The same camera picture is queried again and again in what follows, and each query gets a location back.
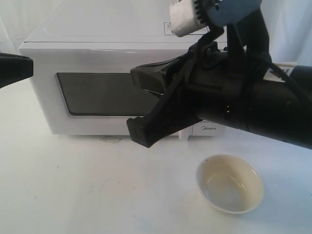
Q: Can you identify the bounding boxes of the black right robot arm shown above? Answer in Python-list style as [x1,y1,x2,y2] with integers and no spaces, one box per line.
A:
[127,43,312,148]

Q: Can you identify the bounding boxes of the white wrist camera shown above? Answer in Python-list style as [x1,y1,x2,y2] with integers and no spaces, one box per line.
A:
[169,0,262,37]

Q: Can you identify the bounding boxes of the white microwave door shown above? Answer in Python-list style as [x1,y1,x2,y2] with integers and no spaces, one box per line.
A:
[19,42,185,136]

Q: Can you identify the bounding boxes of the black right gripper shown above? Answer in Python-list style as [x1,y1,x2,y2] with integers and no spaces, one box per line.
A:
[126,43,258,148]

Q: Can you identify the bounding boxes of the cream ceramic bowl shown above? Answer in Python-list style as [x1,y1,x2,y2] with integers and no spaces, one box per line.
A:
[195,154,264,215]

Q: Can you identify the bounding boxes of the white Midea microwave oven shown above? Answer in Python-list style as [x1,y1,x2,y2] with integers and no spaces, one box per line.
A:
[18,0,246,141]

